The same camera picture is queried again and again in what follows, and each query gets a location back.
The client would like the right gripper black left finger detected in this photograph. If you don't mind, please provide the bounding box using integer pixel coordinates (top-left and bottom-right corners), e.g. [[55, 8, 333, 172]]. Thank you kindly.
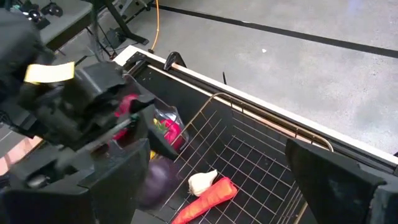
[[0, 138, 152, 224]]

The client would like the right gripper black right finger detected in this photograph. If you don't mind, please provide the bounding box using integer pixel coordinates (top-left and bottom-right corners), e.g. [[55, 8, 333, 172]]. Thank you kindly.
[[285, 138, 387, 224]]

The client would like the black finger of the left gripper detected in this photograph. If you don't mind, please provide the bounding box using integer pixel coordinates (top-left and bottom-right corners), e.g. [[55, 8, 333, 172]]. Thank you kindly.
[[128, 93, 156, 114], [136, 104, 179, 162]]

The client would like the red strawberry with green top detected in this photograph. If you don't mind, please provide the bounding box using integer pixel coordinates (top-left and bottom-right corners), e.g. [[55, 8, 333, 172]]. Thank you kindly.
[[152, 118, 185, 152]]

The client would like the bright red round fruit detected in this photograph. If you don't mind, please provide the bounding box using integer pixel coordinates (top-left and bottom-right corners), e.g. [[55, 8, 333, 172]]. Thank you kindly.
[[112, 94, 141, 141]]

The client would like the purple eggplant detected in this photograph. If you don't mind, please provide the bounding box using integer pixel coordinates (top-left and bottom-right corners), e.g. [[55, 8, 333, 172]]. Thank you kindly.
[[136, 155, 182, 210]]

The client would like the white garlic bulb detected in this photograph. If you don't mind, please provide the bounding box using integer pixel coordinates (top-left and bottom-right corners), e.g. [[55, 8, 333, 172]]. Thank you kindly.
[[187, 169, 219, 198]]

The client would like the orange carrot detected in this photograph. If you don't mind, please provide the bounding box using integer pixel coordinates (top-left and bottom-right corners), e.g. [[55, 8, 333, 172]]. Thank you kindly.
[[171, 177, 239, 224]]

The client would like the clear plastic basket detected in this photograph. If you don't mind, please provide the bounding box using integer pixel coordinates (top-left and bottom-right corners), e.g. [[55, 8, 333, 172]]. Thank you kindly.
[[124, 73, 191, 154]]

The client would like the yellow tape label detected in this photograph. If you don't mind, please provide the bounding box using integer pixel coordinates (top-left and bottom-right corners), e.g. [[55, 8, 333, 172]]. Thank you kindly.
[[24, 61, 76, 85]]

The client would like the black table clamp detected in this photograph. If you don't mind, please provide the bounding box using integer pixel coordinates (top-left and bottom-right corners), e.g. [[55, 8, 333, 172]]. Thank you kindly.
[[163, 50, 188, 72]]

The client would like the black desk leg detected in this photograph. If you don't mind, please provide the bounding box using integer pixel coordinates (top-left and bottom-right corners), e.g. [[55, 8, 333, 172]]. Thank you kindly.
[[90, 0, 150, 46]]

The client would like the grey side desk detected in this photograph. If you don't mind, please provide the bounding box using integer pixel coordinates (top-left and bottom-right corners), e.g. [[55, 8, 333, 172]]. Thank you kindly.
[[0, 0, 94, 52]]

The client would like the metal wire basket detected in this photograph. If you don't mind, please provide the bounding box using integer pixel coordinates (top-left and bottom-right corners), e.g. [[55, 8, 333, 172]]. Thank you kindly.
[[155, 91, 335, 224]]

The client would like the orange yellow cable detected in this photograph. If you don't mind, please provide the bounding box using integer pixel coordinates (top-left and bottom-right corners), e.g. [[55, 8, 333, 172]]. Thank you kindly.
[[147, 0, 161, 54]]

